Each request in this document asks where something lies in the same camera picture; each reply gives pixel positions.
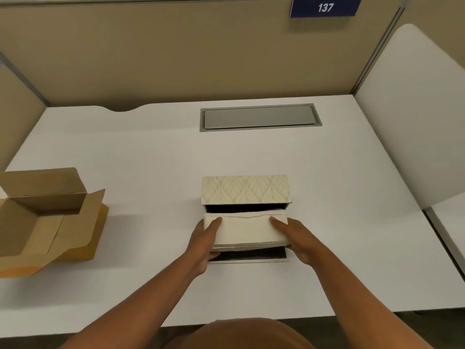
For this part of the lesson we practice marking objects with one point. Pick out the beige cubicle partition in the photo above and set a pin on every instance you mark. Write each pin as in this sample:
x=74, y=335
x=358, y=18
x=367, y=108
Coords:
x=196, y=50

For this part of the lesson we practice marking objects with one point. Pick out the white desk divider panel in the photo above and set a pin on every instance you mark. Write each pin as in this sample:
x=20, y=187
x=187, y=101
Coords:
x=417, y=116

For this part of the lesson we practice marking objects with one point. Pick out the person's left thumb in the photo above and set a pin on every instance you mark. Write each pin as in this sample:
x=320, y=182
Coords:
x=212, y=226

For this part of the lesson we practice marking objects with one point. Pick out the open brown cardboard box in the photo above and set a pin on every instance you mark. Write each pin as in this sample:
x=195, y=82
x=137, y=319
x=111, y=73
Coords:
x=43, y=221

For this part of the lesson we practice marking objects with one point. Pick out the person's right forearm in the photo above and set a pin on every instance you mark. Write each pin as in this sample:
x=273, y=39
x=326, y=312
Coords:
x=367, y=301

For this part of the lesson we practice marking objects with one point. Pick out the blue number sign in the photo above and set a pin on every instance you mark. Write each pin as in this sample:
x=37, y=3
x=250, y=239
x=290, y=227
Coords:
x=325, y=7

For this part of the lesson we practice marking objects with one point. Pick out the person's right thumb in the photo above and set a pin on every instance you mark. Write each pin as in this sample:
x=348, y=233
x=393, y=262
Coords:
x=279, y=224

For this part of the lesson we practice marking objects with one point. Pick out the white tissue stack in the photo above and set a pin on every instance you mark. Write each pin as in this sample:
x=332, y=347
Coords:
x=245, y=228

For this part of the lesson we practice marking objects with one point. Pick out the patterned cream tissue box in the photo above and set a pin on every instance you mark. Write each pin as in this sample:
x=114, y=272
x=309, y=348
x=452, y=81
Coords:
x=246, y=199

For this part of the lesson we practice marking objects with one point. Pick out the person's left hand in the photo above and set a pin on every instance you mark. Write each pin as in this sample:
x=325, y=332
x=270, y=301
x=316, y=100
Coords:
x=201, y=240

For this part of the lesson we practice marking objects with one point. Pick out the person's left forearm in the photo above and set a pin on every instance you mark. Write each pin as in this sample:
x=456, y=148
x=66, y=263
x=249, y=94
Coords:
x=138, y=305

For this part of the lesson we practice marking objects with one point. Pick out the person's brown clothed body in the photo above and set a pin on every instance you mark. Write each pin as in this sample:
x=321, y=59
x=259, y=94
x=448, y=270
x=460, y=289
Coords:
x=239, y=334

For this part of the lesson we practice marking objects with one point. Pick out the person's right hand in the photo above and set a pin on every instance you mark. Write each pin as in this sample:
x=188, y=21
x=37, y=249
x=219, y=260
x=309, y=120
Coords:
x=299, y=240

